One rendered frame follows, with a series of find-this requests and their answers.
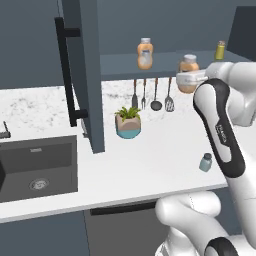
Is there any dark grey cabinet door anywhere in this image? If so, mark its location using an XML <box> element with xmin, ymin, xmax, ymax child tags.
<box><xmin>226</xmin><ymin>5</ymin><xmax>256</xmax><ymax>63</ymax></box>
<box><xmin>61</xmin><ymin>0</ymin><xmax>106</xmax><ymax>155</ymax></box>

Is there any yellow-green shaker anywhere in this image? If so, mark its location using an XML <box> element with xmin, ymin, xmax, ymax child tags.
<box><xmin>214</xmin><ymin>40</ymin><xmax>227</xmax><ymax>61</ymax></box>

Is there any blue-grey shaker black cap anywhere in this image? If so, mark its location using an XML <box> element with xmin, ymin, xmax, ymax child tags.
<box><xmin>198</xmin><ymin>152</ymin><xmax>214</xmax><ymax>173</ymax></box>

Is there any dark grey closed wall cabinet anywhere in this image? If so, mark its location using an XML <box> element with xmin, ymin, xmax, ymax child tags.
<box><xmin>0</xmin><ymin>0</ymin><xmax>65</xmax><ymax>91</ymax></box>

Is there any hanging slotted spatula wooden handle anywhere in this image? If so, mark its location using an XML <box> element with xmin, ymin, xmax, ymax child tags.
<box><xmin>164</xmin><ymin>76</ymin><xmax>176</xmax><ymax>113</ymax></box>

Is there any dark grey open wall cabinet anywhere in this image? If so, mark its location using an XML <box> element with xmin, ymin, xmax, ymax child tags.
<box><xmin>96</xmin><ymin>0</ymin><xmax>256</xmax><ymax>82</ymax></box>

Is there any orange condiment bottle white cap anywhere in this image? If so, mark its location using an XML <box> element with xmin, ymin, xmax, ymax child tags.
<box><xmin>177</xmin><ymin>54</ymin><xmax>201</xmax><ymax>95</ymax></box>

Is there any dark grey sink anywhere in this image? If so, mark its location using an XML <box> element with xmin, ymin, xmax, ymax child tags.
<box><xmin>0</xmin><ymin>134</ymin><xmax>80</xmax><ymax>204</ymax></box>

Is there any hanging ladle wooden handle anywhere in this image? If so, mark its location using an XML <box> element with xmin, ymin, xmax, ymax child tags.
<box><xmin>149</xmin><ymin>77</ymin><xmax>164</xmax><ymax>112</ymax></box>

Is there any black cabinet door handle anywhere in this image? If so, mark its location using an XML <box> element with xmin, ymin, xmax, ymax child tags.
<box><xmin>54</xmin><ymin>16</ymin><xmax>90</xmax><ymax>128</ymax></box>

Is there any dark grey base cabinet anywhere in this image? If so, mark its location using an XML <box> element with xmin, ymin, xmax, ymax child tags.
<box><xmin>213</xmin><ymin>187</ymin><xmax>243</xmax><ymax>236</ymax></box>
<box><xmin>0</xmin><ymin>210</ymin><xmax>91</xmax><ymax>256</ymax></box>

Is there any potted plant beige teal pot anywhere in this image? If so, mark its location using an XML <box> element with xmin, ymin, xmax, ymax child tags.
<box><xmin>114</xmin><ymin>106</ymin><xmax>143</xmax><ymax>140</ymax></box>

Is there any black dishwasher handle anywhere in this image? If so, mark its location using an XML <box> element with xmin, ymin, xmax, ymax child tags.
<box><xmin>89</xmin><ymin>200</ymin><xmax>158</xmax><ymax>216</ymax></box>

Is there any black tap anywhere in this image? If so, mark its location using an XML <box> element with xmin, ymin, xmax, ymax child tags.
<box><xmin>0</xmin><ymin>120</ymin><xmax>12</xmax><ymax>140</ymax></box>

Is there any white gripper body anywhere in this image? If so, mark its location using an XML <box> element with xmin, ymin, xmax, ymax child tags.
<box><xmin>175</xmin><ymin>68</ymin><xmax>210</xmax><ymax>86</ymax></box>

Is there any hanging fork wooden handle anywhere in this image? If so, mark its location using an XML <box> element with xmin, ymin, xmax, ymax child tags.
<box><xmin>140</xmin><ymin>78</ymin><xmax>148</xmax><ymax>111</ymax></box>

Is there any grey dishwasher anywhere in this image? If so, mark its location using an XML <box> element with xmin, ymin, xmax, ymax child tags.
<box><xmin>83</xmin><ymin>199</ymin><xmax>172</xmax><ymax>256</ymax></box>

